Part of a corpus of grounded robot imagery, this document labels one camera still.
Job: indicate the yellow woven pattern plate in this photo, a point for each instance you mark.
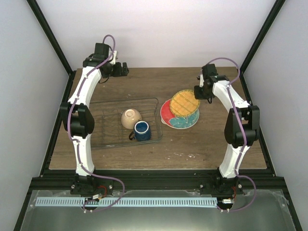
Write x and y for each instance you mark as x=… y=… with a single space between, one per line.
x=184 y=103

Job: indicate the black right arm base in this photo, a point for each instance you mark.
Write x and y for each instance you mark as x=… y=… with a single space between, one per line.
x=216 y=184

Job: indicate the red and teal plate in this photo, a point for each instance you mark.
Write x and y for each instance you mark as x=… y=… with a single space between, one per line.
x=169 y=119

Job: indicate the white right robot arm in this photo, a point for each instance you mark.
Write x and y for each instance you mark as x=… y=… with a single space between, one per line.
x=242 y=125

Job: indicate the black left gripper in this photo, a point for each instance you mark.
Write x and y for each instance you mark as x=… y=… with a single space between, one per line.
x=117 y=72

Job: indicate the black wire dish rack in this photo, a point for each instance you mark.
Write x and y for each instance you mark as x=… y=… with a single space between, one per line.
x=110 y=133

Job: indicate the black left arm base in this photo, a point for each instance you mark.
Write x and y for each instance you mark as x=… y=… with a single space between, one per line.
x=90 y=185

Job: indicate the light blue slotted cable duct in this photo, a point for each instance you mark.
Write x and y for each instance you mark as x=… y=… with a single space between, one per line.
x=133 y=202

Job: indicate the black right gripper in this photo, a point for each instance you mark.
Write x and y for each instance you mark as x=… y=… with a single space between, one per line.
x=197 y=96

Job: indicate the dark blue ceramic mug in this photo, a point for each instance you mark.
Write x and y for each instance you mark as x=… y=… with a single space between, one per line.
x=141 y=132

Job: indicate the beige ceramic bowl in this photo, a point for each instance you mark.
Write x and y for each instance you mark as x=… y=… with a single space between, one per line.
x=130 y=117

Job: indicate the black aluminium frame rail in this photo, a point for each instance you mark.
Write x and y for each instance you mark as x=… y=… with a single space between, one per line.
x=185 y=179

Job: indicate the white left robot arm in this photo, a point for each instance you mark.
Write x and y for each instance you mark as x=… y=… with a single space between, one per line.
x=75 y=113

